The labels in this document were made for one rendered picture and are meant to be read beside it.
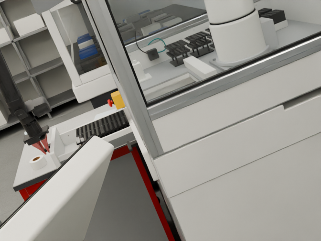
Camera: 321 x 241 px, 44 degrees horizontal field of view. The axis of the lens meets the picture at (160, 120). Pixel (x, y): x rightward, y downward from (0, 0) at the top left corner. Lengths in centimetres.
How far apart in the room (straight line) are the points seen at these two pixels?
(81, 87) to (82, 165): 177
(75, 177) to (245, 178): 71
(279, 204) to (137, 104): 59
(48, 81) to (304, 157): 481
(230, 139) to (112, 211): 95
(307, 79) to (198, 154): 39
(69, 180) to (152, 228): 143
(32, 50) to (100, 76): 336
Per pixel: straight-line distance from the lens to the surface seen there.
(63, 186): 66
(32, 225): 61
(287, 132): 127
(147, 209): 201
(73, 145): 179
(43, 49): 574
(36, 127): 162
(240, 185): 128
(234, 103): 116
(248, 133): 121
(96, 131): 163
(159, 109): 110
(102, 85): 245
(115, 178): 190
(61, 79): 581
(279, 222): 142
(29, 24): 533
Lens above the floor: 146
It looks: 22 degrees down
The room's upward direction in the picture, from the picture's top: 21 degrees counter-clockwise
